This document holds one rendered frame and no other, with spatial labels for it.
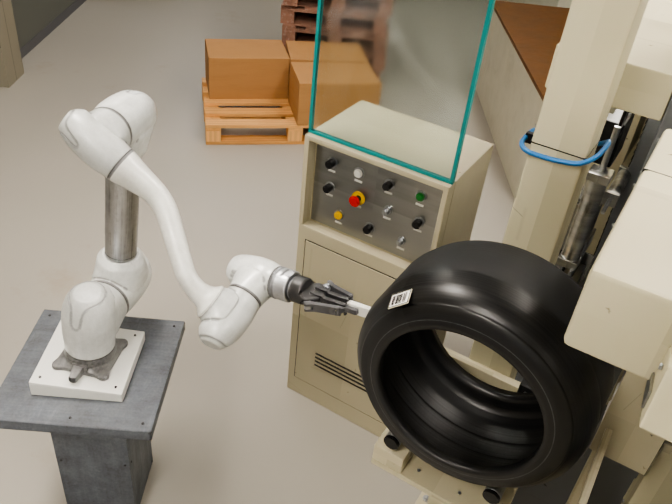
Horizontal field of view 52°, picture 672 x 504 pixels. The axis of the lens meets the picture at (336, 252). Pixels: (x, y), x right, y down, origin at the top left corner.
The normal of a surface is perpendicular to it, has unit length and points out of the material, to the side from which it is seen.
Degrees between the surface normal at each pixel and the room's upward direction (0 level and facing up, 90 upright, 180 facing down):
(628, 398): 90
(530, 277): 8
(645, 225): 0
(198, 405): 0
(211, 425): 0
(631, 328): 90
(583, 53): 90
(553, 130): 90
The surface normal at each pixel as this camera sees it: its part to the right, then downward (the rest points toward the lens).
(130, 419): 0.09, -0.81
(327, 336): -0.52, 0.47
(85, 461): -0.03, 0.58
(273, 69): 0.22, 0.59
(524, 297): 0.27, -0.71
